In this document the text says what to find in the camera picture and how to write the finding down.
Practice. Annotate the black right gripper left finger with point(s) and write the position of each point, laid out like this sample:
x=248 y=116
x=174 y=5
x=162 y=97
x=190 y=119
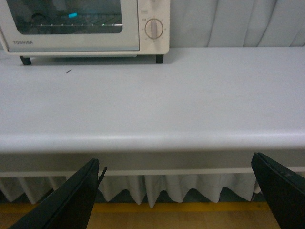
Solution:
x=68 y=207

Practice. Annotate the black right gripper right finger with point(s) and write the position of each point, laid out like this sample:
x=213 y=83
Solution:
x=283 y=190

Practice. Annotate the glass oven door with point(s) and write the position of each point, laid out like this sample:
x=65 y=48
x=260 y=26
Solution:
x=70 y=25

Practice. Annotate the cream Toshiba toaster oven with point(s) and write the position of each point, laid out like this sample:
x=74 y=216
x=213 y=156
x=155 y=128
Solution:
x=147 y=9

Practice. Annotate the white pleated table skirt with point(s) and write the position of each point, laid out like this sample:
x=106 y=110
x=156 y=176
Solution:
x=151 y=189

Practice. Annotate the white pleated curtain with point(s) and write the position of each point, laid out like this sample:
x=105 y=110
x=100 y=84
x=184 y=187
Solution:
x=237 y=23

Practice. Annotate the beige lower timer knob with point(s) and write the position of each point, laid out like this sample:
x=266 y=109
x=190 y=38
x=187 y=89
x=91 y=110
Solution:
x=154 y=28

